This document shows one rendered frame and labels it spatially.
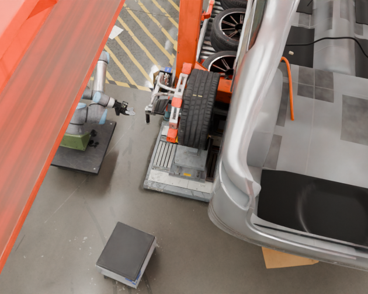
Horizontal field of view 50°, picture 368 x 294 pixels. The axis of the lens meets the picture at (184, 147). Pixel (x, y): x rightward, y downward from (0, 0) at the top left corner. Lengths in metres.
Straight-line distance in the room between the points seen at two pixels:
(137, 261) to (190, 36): 1.86
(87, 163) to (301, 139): 1.90
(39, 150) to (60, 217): 3.28
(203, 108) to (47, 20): 2.33
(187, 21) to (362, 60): 1.88
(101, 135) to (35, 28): 3.16
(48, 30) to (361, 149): 2.86
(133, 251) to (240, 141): 1.49
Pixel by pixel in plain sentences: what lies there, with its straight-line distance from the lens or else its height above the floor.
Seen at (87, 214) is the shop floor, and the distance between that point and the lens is 3.87.
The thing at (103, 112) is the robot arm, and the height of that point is 0.58.
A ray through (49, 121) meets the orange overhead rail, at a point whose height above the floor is 3.00.
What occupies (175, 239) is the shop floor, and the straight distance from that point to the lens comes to 3.73.
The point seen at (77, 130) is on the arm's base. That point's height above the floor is 0.51.
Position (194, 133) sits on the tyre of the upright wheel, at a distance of 3.14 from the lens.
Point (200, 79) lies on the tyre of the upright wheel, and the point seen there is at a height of 1.17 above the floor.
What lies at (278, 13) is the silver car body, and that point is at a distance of 2.74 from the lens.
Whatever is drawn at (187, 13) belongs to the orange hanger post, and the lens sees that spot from 3.24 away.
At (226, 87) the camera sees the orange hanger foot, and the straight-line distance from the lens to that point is 3.82.
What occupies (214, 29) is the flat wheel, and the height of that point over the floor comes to 0.50.
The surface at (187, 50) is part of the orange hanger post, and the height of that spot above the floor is 1.10.
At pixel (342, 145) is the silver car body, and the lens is 3.32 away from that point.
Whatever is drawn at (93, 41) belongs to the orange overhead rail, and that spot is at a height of 3.00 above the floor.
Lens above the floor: 3.52
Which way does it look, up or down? 57 degrees down
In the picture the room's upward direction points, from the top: 7 degrees clockwise
